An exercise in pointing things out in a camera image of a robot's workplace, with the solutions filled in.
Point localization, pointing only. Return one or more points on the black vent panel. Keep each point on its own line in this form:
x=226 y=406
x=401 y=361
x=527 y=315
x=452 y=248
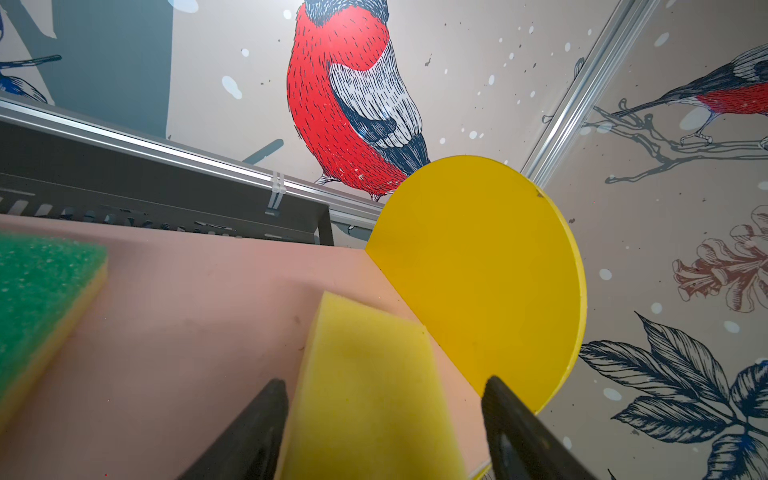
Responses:
x=49 y=176

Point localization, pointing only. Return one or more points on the green yellow sponge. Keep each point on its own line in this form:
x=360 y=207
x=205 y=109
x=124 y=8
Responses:
x=47 y=284

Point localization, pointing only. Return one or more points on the pink upper shelf board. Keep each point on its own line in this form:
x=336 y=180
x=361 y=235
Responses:
x=186 y=331

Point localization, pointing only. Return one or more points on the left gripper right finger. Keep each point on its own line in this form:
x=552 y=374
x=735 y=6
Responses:
x=520 y=445

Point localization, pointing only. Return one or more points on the yellow shelf frame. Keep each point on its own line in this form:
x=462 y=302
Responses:
x=488 y=264

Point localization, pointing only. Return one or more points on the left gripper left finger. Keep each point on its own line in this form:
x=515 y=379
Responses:
x=249 y=447

